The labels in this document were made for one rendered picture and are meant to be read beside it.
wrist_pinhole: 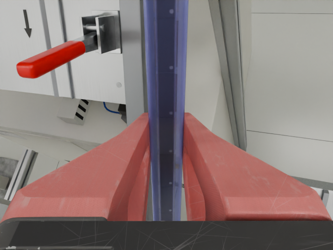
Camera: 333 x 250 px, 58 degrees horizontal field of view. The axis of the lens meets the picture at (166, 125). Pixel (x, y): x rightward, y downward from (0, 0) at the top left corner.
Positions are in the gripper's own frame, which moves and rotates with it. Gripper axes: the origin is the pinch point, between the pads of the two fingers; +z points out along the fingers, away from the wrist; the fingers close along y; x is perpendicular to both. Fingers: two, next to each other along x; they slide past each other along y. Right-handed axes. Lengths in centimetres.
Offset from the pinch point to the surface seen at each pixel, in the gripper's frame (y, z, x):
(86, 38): 6.5, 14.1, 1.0
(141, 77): 2.3, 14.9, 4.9
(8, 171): 78, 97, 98
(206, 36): -10, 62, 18
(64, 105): 24, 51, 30
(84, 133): 20, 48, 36
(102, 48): 5.5, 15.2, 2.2
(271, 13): -50, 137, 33
